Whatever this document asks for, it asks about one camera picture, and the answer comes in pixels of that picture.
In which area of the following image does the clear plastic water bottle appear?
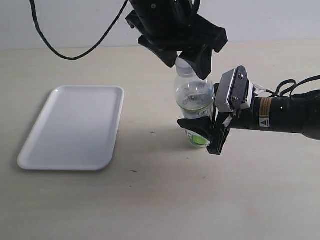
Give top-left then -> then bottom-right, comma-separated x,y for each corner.
173,69 -> 216,150

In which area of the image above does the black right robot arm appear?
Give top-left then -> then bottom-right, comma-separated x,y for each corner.
177,90 -> 320,155

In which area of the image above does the white rectangular plastic tray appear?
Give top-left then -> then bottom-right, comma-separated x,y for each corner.
17,85 -> 125,171

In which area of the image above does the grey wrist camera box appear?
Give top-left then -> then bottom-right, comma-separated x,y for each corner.
214,65 -> 255,113

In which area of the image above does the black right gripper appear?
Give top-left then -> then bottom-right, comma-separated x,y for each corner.
177,83 -> 258,155

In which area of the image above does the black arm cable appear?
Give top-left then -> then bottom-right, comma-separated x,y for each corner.
262,74 -> 320,98
29,0 -> 130,60

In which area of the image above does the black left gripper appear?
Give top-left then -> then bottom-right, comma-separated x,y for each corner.
125,0 -> 228,80

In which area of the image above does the white bottle cap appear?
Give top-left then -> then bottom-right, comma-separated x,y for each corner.
175,57 -> 195,77

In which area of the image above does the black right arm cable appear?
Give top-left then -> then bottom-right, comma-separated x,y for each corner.
262,74 -> 320,98

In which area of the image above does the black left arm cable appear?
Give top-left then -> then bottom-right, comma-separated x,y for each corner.
29,0 -> 130,60

